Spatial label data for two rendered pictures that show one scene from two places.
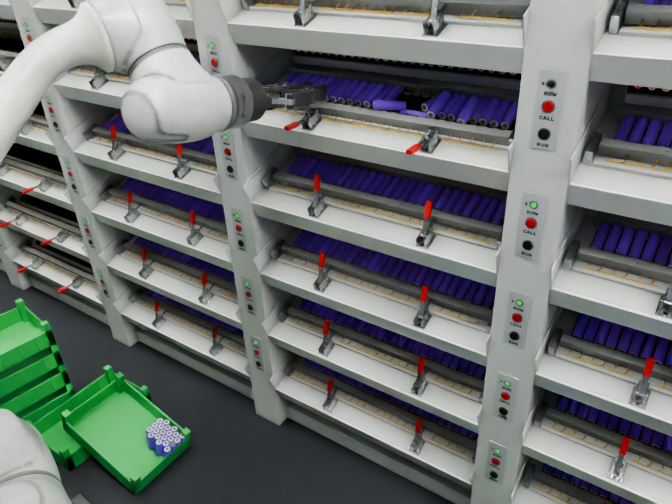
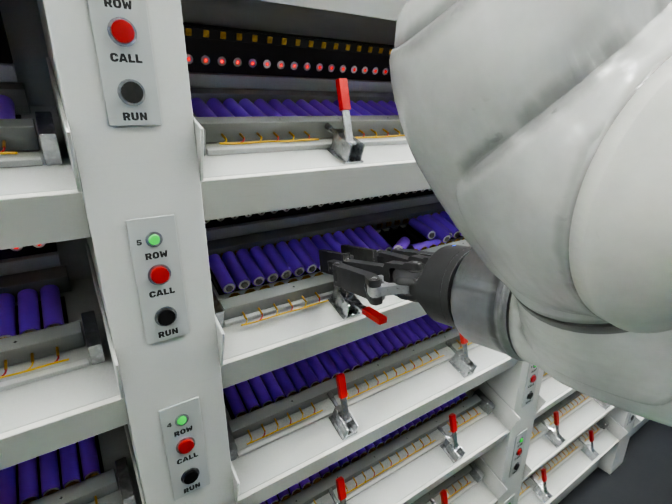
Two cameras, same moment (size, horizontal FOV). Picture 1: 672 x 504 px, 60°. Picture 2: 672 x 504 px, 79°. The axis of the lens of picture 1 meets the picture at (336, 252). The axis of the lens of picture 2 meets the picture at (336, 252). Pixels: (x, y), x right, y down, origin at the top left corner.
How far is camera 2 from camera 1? 112 cm
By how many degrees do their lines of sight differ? 63
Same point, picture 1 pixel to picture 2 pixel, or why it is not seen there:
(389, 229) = (427, 381)
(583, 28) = not seen: hidden behind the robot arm
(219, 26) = (178, 192)
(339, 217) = (373, 410)
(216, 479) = not seen: outside the picture
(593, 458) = (542, 444)
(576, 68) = not seen: hidden behind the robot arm
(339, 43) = (408, 177)
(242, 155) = (223, 429)
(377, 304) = (409, 478)
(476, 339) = (490, 426)
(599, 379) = (549, 385)
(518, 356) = (528, 410)
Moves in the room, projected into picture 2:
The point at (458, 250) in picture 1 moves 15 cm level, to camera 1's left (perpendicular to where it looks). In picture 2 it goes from (486, 355) to (483, 405)
